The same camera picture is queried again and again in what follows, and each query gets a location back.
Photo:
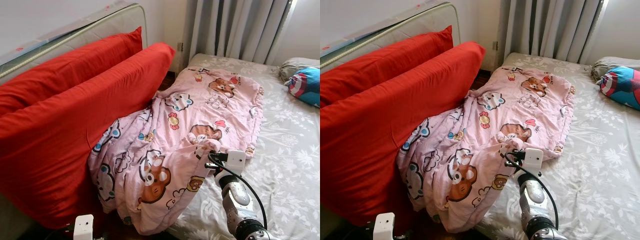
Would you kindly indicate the pink cartoon bear blanket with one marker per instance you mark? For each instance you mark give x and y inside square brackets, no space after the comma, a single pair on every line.
[475,125]
[165,130]

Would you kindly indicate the grey floral bed sheet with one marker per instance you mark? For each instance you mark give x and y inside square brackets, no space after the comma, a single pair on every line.
[600,150]
[285,150]

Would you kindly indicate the red white blue bolster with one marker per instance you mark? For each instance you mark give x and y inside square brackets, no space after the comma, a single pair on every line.
[307,87]
[622,87]

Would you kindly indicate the beige floral pillow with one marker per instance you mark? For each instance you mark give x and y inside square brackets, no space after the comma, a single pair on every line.
[295,64]
[610,64]

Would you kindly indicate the grey pleated curtain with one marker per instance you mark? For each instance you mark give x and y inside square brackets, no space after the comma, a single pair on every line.
[550,27]
[235,27]

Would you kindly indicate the red folded futon cushion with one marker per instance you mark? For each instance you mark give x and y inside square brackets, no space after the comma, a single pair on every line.
[60,140]
[380,135]

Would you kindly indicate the green white quilted mattress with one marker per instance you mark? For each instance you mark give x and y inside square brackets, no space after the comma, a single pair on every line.
[100,27]
[415,25]

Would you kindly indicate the wall socket plate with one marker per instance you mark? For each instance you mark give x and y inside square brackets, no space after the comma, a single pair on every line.
[495,45]
[179,46]

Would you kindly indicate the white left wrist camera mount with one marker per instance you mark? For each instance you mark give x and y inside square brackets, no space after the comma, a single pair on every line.
[384,226]
[83,227]

